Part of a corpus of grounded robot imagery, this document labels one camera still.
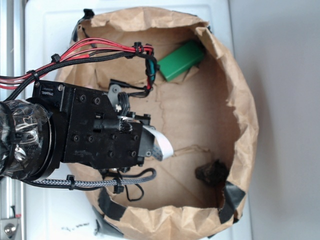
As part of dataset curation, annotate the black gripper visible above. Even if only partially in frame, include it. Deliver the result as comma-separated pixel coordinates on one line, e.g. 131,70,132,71
32,80,155,170

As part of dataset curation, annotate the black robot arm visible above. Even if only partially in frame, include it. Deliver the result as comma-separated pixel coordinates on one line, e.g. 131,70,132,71
0,80,155,181

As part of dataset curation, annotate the brown paper bag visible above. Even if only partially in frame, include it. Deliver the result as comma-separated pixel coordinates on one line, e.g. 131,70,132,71
71,7,259,240

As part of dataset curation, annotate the green rectangular block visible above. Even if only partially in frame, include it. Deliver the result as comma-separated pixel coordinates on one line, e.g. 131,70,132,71
158,40,205,82

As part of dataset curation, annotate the dark brown rough chunk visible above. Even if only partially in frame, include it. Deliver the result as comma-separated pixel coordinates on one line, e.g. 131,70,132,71
195,159,229,187

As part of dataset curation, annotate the white flat ribbon cable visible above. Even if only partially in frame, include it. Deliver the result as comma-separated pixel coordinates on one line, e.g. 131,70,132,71
142,125,174,161

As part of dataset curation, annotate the grey braided cable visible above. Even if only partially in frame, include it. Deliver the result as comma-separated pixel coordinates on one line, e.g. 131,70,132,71
23,167,157,202

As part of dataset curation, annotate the red and black wire bundle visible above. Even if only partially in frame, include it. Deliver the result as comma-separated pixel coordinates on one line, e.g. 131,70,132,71
0,37,161,101

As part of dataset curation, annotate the aluminium frame rail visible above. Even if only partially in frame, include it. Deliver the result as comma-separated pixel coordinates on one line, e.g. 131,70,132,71
0,0,26,240

